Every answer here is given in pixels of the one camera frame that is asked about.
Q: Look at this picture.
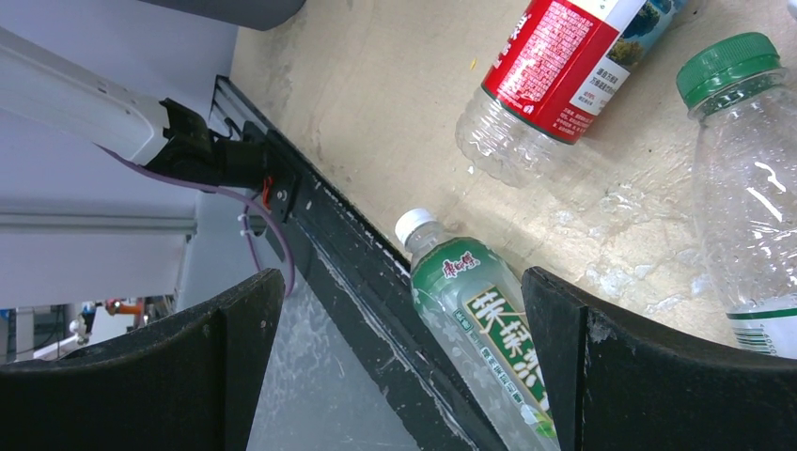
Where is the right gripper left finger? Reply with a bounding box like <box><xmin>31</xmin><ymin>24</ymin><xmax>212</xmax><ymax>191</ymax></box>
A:
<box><xmin>1</xmin><ymin>270</ymin><xmax>285</xmax><ymax>450</ymax></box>

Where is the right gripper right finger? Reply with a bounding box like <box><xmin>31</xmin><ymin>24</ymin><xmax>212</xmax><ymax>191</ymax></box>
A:
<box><xmin>522</xmin><ymin>267</ymin><xmax>796</xmax><ymax>450</ymax></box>

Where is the green tea bottle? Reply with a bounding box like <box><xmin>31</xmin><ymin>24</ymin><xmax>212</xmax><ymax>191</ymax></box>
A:
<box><xmin>395</xmin><ymin>209</ymin><xmax>560</xmax><ymax>450</ymax></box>

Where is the bottle red label red cap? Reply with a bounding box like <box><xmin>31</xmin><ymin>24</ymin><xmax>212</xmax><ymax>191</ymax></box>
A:
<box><xmin>455</xmin><ymin>0</ymin><xmax>688</xmax><ymax>187</ymax></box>

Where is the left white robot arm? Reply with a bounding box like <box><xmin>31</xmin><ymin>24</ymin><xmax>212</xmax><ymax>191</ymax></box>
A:
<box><xmin>1</xmin><ymin>29</ymin><xmax>269</xmax><ymax>193</ymax></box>

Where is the grey mesh waste bin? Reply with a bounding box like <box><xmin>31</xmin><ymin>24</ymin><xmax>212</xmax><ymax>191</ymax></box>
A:
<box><xmin>144</xmin><ymin>0</ymin><xmax>305</xmax><ymax>31</ymax></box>

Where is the bottle green cap green label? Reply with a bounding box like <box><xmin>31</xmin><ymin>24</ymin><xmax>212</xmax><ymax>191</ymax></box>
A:
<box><xmin>676</xmin><ymin>32</ymin><xmax>796</xmax><ymax>359</ymax></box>

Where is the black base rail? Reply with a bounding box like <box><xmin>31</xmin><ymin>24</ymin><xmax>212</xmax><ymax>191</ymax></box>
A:
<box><xmin>212</xmin><ymin>76</ymin><xmax>504</xmax><ymax>450</ymax></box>

